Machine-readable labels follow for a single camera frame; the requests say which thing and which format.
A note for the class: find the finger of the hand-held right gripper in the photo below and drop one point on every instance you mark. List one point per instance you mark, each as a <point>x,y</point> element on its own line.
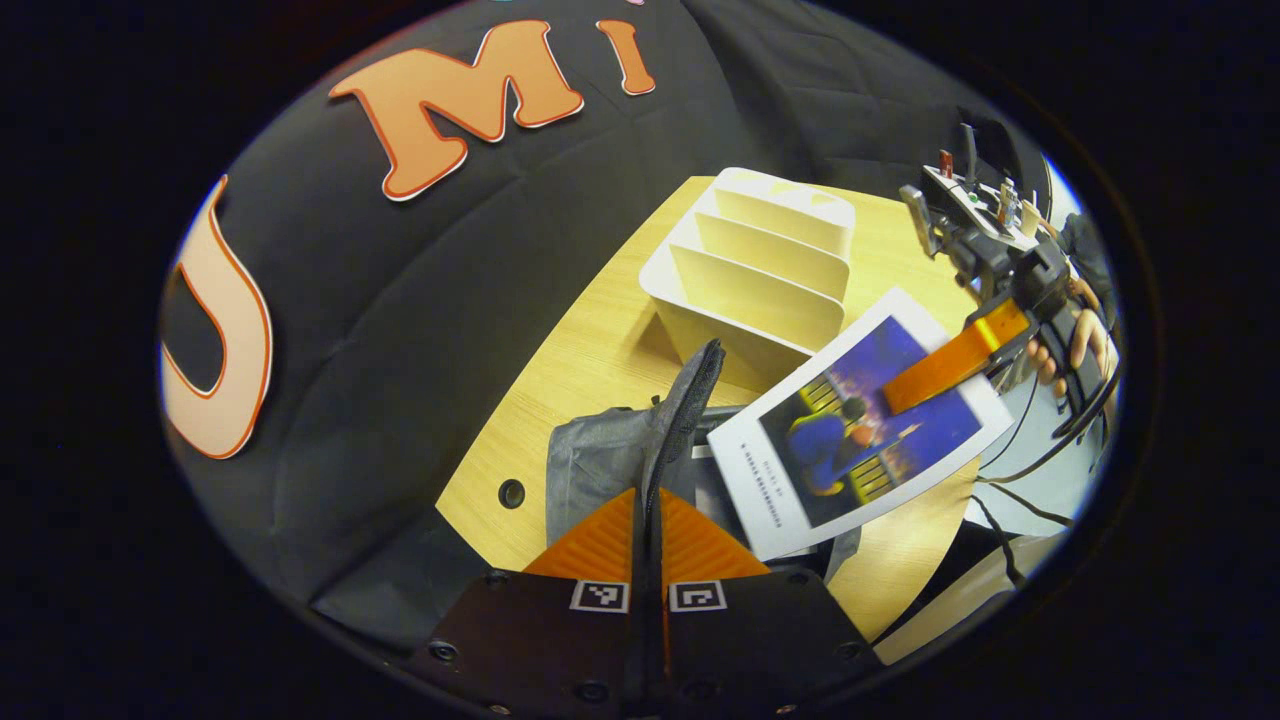
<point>950,360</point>

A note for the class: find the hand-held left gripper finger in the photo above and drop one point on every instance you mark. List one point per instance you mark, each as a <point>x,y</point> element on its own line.
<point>658,620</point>
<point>640,620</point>

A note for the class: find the grey schoolbag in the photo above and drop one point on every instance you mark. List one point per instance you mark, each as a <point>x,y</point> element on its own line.
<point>600,460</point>

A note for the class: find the portrait cover book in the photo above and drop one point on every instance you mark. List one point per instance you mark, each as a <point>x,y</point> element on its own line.
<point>704,452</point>

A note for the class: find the blue painting cover book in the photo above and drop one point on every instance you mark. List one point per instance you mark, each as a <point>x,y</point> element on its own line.
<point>800,500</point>

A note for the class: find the white bookshelf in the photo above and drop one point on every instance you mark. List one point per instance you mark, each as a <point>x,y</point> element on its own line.
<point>760,290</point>

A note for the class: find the white side desk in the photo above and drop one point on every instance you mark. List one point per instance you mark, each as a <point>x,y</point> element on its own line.
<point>985,208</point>

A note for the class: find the dark computer monitor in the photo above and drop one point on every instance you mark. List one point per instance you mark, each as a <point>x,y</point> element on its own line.
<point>1000,140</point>

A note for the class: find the black desk grommet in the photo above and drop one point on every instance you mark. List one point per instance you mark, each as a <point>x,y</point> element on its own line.
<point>511,493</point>

